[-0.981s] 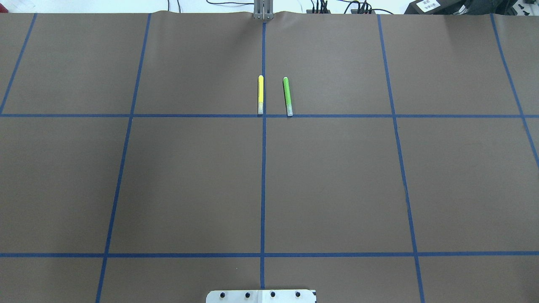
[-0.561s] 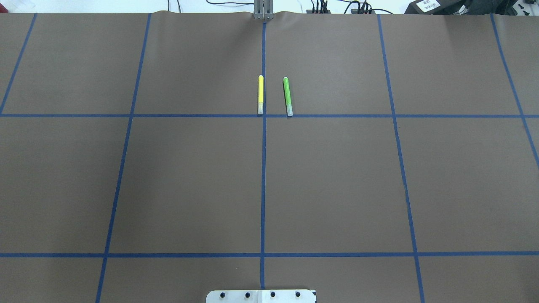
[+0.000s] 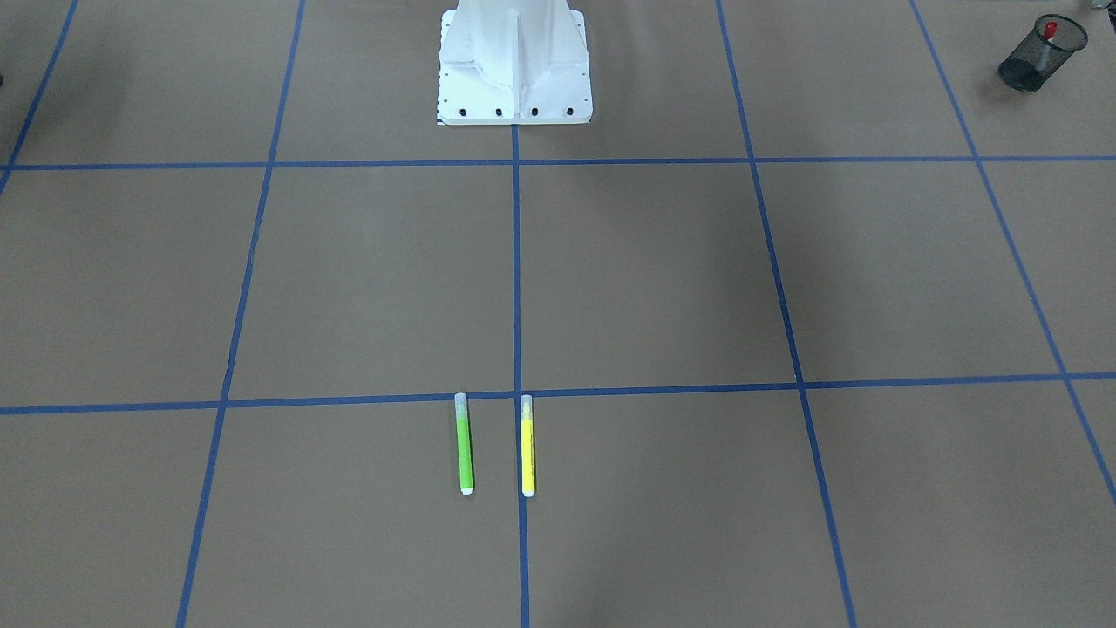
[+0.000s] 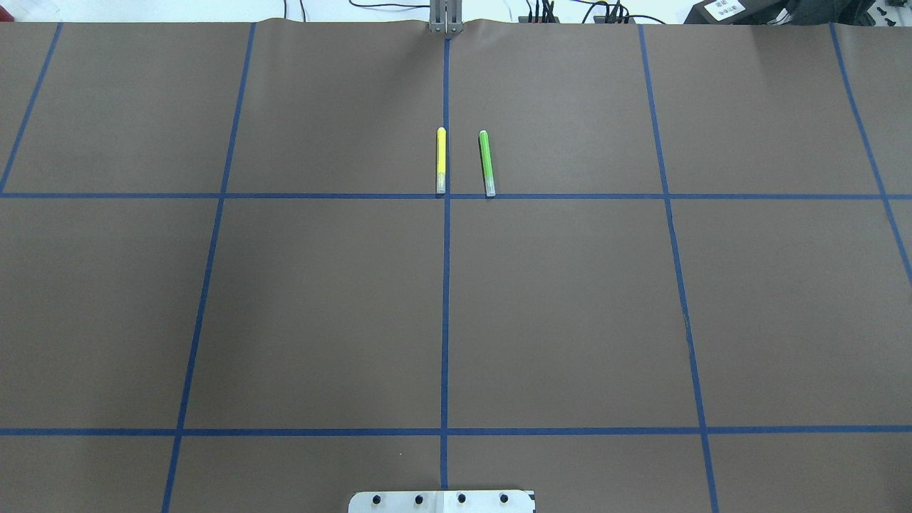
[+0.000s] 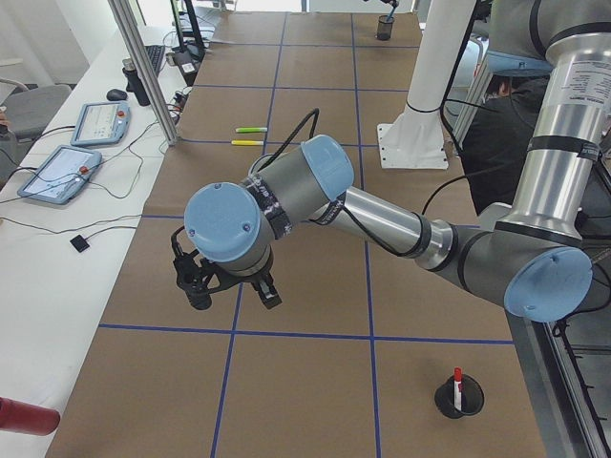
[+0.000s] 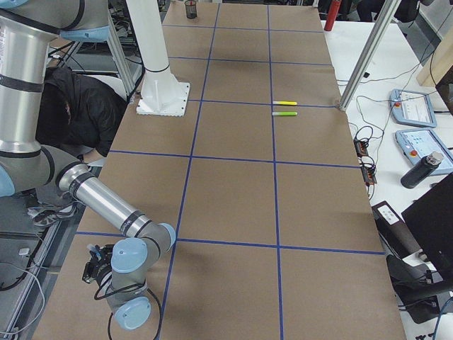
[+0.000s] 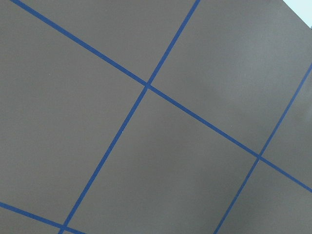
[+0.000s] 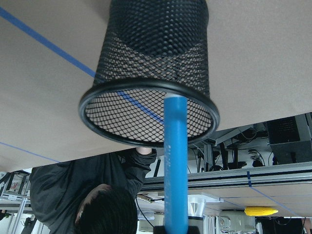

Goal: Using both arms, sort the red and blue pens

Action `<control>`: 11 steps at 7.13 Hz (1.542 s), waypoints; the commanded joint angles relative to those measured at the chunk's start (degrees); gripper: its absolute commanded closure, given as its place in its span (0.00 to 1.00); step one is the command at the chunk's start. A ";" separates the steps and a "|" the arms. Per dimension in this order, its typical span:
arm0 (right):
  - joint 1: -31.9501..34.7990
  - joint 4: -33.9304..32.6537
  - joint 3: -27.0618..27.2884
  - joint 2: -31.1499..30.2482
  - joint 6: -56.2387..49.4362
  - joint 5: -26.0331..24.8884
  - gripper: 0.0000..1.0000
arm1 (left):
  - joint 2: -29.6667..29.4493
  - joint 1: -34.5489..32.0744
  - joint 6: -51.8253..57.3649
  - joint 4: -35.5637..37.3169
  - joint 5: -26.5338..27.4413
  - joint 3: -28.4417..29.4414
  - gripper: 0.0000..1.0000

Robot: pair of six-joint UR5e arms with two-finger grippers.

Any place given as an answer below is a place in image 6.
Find red bottle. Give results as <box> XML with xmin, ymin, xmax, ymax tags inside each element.
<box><xmin>323</xmin><ymin>0</ymin><xmax>342</xmax><ymax>32</ymax></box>

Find teach pendant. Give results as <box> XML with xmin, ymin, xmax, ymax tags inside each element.
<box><xmin>395</xmin><ymin>127</ymin><xmax>452</xmax><ymax>176</ymax></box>
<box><xmin>389</xmin><ymin>89</ymin><xmax>437</xmax><ymax>128</ymax></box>

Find teach pendant near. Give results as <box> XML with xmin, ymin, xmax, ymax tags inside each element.
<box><xmin>395</xmin><ymin>127</ymin><xmax>452</xmax><ymax>176</ymax></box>

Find black power adapter box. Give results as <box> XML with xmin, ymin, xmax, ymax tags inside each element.
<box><xmin>372</xmin><ymin>201</ymin><xmax>422</xmax><ymax>259</ymax></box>

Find black monitor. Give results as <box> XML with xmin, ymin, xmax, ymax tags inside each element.
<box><xmin>402</xmin><ymin>174</ymin><xmax>452</xmax><ymax>278</ymax></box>

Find brown paper table mat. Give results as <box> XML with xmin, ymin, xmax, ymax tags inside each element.
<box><xmin>34</xmin><ymin>3</ymin><xmax>405</xmax><ymax>339</ymax></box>

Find black water bottle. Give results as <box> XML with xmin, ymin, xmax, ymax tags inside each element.
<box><xmin>400</xmin><ymin>151</ymin><xmax>444</xmax><ymax>188</ymax></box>

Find seated person in black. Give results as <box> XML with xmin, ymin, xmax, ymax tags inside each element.
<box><xmin>35</xmin><ymin>67</ymin><xmax>127</xmax><ymax>163</ymax></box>

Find white pedestal base plate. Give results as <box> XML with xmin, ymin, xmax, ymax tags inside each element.
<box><xmin>137</xmin><ymin>81</ymin><xmax>190</xmax><ymax>117</ymax></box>

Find teach pendant far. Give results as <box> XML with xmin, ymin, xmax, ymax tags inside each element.
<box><xmin>389</xmin><ymin>89</ymin><xmax>437</xmax><ymax>128</ymax></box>

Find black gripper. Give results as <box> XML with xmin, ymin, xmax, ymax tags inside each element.
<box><xmin>81</xmin><ymin>244</ymin><xmax>114</xmax><ymax>283</ymax></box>

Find usb hub orange ports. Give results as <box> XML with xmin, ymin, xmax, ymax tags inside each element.
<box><xmin>353</xmin><ymin>137</ymin><xmax>377</xmax><ymax>186</ymax></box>

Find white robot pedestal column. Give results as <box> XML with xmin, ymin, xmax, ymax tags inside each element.
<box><xmin>127</xmin><ymin>0</ymin><xmax>176</xmax><ymax>86</ymax></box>

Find aluminium frame post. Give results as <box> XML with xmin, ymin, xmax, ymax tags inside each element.
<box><xmin>337</xmin><ymin>0</ymin><xmax>401</xmax><ymax>111</ymax></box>

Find green marker pen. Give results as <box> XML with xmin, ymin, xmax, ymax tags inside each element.
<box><xmin>272</xmin><ymin>111</ymin><xmax>298</xmax><ymax>117</ymax></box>

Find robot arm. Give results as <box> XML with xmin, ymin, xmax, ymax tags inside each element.
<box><xmin>1</xmin><ymin>1</ymin><xmax>176</xmax><ymax>330</ymax></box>

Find yellow marker pen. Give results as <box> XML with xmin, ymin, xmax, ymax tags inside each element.
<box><xmin>273</xmin><ymin>101</ymin><xmax>298</xmax><ymax>106</ymax></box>

